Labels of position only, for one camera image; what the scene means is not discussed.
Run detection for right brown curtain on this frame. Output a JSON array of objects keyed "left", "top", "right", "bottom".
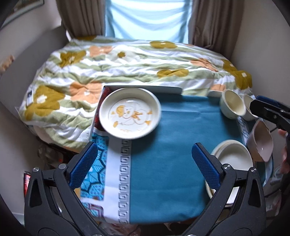
[{"left": 188, "top": 0, "right": 244, "bottom": 59}]

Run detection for white remote control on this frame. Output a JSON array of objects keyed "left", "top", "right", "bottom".
[{"left": 26, "top": 90, "right": 33, "bottom": 107}]

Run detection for large yellow duck plate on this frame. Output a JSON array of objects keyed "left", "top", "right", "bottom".
[{"left": 205, "top": 139, "right": 252, "bottom": 206}]

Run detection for teal patterned tablecloth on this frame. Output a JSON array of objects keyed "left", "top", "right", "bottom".
[{"left": 81, "top": 94, "right": 253, "bottom": 224}]

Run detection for grey headboard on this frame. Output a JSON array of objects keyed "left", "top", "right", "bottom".
[{"left": 1, "top": 26, "right": 68, "bottom": 117}]

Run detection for framed houses picture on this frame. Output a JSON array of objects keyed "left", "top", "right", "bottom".
[{"left": 1, "top": 0, "right": 44, "bottom": 28}]

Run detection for light blue window cloth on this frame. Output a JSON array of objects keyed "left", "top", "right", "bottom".
[{"left": 105, "top": 0, "right": 193, "bottom": 43}]

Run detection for red packet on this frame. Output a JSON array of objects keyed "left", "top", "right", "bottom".
[{"left": 24, "top": 172, "right": 31, "bottom": 197}]

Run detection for person's right hand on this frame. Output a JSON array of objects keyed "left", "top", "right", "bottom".
[{"left": 278, "top": 129, "right": 289, "bottom": 174}]

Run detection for small beige toy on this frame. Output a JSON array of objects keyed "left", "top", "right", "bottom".
[{"left": 0, "top": 55, "right": 15, "bottom": 75}]

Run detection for floral duvet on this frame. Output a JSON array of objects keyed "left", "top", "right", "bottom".
[{"left": 17, "top": 36, "right": 252, "bottom": 152}]

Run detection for left brown curtain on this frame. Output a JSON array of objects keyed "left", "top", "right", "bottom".
[{"left": 56, "top": 0, "right": 105, "bottom": 38}]

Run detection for small white duck plate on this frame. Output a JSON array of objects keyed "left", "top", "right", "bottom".
[{"left": 99, "top": 88, "right": 161, "bottom": 140}]

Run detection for brown curtain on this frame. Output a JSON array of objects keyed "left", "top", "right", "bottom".
[
  {"left": 56, "top": 0, "right": 105, "bottom": 38},
  {"left": 188, "top": 0, "right": 244, "bottom": 59}
]

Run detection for cream bowl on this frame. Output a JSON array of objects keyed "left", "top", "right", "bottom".
[{"left": 220, "top": 89, "right": 246, "bottom": 119}]

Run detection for white bowl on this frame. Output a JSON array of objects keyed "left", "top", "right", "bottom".
[{"left": 243, "top": 94, "right": 258, "bottom": 121}]

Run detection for pink handled bowl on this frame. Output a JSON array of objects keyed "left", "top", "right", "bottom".
[{"left": 246, "top": 119, "right": 273, "bottom": 162}]

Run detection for grey bed tray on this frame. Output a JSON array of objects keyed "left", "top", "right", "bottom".
[{"left": 104, "top": 84, "right": 183, "bottom": 95}]

